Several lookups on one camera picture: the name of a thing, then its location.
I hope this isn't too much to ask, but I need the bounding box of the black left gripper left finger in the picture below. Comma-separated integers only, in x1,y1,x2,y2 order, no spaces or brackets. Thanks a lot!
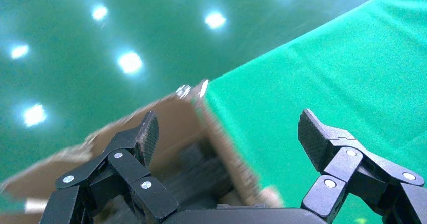
40,110,179,224

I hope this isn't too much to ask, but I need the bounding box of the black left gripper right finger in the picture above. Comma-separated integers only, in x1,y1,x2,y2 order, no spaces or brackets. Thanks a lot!
298,109,427,224

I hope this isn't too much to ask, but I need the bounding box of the large open cardboard carton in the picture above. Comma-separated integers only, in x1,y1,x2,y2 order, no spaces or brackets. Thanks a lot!
0,79,284,224

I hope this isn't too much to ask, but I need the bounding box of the green cloth mat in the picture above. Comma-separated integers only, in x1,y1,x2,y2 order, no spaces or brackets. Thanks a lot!
203,0,427,224

